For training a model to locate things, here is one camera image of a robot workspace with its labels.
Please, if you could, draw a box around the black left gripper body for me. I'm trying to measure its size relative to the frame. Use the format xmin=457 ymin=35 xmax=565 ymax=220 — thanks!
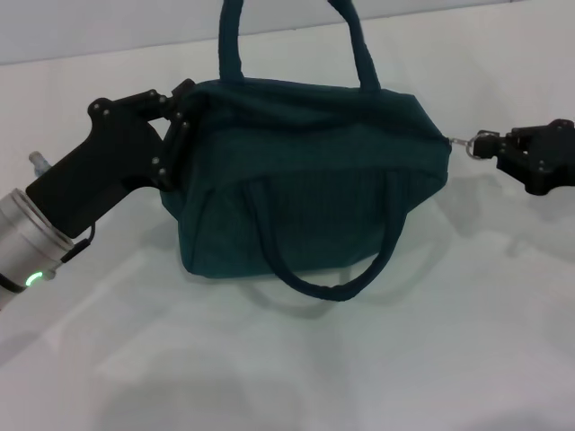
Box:
xmin=24 ymin=95 xmax=175 ymax=240

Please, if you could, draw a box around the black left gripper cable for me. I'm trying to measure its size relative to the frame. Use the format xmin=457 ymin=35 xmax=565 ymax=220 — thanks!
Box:
xmin=57 ymin=223 xmax=99 ymax=267

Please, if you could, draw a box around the dark teal fabric bag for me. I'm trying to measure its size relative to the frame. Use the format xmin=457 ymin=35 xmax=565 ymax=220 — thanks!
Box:
xmin=160 ymin=0 xmax=490 ymax=305

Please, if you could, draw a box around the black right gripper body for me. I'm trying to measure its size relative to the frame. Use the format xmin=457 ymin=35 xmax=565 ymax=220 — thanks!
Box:
xmin=522 ymin=118 xmax=575 ymax=198

